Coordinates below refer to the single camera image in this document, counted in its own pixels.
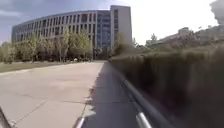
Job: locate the large curved grey building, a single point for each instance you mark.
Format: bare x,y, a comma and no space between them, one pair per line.
100,26

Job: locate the grey kerb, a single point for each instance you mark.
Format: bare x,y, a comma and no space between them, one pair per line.
140,98

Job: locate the long green hedge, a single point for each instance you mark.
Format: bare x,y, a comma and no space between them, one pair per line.
173,80

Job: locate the robot's own part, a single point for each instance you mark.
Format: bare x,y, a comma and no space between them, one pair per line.
79,123
143,120

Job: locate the row of trees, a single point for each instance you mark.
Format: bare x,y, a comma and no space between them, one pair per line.
50,48

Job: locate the pale concrete slab path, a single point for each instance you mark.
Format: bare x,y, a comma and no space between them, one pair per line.
53,90

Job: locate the low building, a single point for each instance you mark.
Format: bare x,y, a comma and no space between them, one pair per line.
186,36

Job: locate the grass strip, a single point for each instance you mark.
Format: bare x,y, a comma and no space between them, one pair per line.
20,66

